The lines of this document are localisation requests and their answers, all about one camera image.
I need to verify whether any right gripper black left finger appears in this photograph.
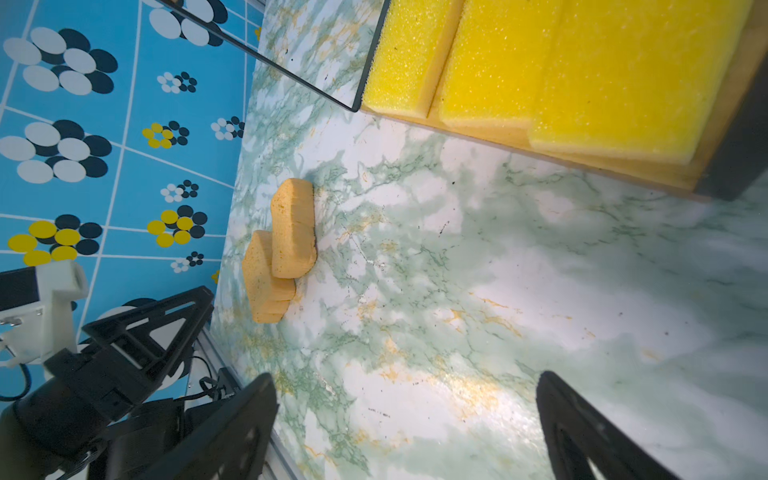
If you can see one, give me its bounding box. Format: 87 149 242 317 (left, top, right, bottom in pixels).
139 373 279 479

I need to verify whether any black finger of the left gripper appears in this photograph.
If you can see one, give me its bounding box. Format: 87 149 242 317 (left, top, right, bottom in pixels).
83 286 214 384

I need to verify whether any yellow sponge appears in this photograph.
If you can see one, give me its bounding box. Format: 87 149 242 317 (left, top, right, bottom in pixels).
528 1 753 165
438 1 564 129
363 0 464 119

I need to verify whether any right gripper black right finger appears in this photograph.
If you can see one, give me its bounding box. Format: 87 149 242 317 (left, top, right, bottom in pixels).
536 371 676 479

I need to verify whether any tan sponge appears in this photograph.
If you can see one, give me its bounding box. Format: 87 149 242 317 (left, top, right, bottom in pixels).
271 178 317 279
241 230 296 324

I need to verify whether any wooden three-tier shelf black frame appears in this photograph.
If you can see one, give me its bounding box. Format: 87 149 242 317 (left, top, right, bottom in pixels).
150 1 767 200

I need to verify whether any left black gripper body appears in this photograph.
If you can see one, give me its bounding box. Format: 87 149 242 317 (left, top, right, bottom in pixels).
1 347 180 479

